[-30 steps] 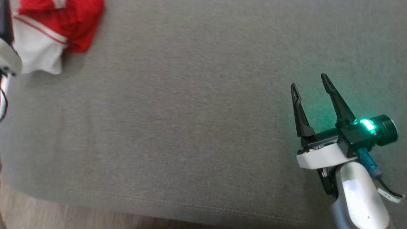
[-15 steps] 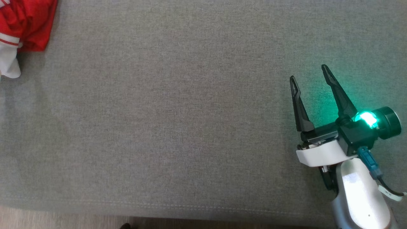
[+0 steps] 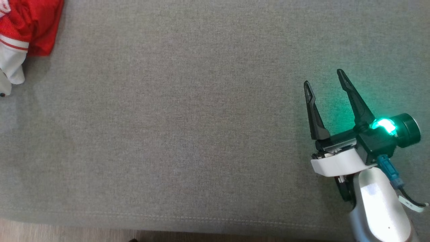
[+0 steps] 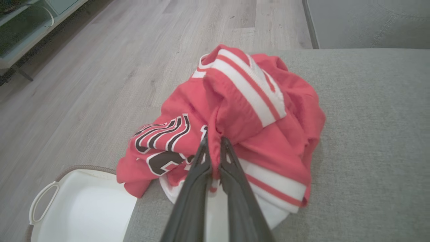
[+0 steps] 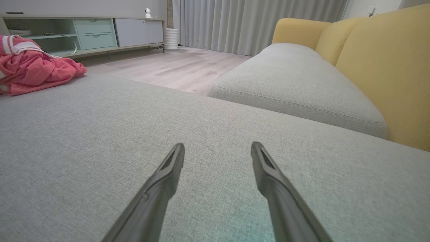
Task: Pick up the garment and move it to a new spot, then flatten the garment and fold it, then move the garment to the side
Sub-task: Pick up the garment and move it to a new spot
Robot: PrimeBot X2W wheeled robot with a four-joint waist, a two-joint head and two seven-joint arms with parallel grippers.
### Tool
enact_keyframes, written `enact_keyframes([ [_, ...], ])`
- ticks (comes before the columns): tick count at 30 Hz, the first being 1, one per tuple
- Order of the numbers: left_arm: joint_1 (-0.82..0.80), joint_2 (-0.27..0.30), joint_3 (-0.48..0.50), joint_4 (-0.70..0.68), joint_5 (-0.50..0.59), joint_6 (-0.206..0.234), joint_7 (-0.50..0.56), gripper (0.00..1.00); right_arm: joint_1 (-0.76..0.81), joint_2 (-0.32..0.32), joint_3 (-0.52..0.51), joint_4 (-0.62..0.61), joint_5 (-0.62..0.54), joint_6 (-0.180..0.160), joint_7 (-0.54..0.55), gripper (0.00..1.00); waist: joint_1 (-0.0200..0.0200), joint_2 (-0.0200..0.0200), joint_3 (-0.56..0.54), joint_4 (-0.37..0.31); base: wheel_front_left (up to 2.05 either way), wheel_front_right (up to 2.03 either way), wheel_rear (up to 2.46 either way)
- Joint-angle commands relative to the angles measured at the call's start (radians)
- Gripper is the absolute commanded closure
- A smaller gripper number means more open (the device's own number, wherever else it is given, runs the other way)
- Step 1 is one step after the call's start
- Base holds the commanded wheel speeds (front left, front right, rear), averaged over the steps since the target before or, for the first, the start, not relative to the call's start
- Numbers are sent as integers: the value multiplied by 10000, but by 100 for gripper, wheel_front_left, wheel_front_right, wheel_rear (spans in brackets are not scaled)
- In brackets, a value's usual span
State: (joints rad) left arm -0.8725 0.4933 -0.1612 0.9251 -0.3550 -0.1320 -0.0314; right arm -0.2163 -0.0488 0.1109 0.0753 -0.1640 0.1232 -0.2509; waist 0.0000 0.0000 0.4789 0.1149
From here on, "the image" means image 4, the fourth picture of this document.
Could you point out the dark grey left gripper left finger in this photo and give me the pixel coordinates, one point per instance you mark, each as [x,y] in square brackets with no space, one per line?
[193,195]

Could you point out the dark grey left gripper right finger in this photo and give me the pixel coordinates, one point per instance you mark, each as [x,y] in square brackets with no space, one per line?
[242,201]

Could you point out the red jersey number 23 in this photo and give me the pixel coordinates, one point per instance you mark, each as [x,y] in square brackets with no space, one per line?
[168,141]

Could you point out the red shorts white band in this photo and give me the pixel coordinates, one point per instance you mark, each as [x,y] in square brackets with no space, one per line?
[302,127]

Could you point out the white laundry basket brown rim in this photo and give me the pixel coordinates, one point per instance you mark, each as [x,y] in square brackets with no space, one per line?
[84,208]

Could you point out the large grey sofa ottoman cushion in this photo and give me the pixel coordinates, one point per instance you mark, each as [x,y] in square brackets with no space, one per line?
[369,151]

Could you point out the grey sofa seat cushion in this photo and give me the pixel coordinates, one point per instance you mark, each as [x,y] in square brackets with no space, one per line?
[369,23]

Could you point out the pale green TV cabinet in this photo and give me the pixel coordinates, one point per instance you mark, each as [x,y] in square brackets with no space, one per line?
[20,33]

